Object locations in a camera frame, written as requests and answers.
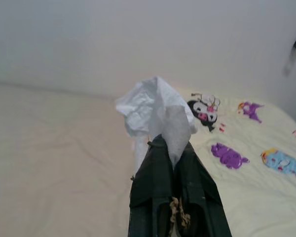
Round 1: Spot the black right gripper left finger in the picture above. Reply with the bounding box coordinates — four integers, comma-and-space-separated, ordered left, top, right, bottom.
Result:
127, 133, 176, 237

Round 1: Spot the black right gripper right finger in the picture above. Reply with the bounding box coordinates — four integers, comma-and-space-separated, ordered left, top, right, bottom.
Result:
174, 141, 233, 237

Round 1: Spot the white tissue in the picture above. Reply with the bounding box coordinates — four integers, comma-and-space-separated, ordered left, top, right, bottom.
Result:
115, 76, 199, 171

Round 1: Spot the cream cartoon print blanket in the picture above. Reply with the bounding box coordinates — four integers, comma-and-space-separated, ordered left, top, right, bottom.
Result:
180, 87, 296, 237

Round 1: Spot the mattress with cream sheet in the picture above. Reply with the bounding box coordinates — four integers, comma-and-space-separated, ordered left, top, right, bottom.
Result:
0, 82, 188, 237

